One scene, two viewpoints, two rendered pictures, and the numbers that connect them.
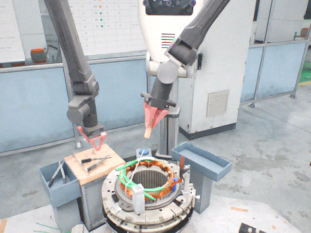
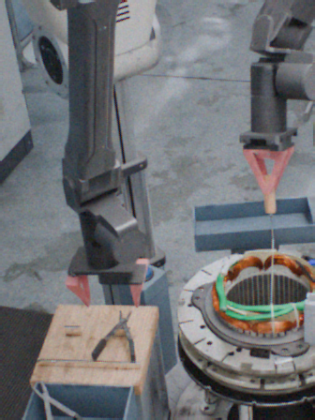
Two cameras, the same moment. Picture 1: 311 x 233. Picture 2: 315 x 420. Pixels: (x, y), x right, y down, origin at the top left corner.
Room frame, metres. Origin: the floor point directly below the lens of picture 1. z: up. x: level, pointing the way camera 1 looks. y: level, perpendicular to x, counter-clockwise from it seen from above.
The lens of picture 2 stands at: (-0.06, 0.91, 2.09)
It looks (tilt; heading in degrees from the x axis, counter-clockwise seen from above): 35 degrees down; 318
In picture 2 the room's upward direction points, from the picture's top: 6 degrees counter-clockwise
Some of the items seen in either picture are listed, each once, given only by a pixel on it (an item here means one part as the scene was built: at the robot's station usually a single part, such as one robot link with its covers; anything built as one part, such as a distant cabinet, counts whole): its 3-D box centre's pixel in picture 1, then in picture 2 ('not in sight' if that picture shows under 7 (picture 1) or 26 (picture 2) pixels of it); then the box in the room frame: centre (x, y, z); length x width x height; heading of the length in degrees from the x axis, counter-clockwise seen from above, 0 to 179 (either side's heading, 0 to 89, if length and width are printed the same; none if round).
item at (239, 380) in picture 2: (107, 201); (233, 375); (0.65, 0.17, 1.06); 0.09 x 0.04 x 0.01; 28
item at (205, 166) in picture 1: (198, 181); (255, 269); (0.91, -0.19, 0.92); 0.25 x 0.11 x 0.28; 45
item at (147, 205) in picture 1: (147, 195); (268, 325); (0.69, 0.03, 1.05); 0.22 x 0.22 x 0.12
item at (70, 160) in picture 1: (94, 162); (97, 347); (0.88, 0.27, 1.05); 0.20 x 0.19 x 0.02; 127
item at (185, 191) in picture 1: (186, 179); not in sight; (0.64, -0.10, 1.15); 0.03 x 0.02 x 0.12; 110
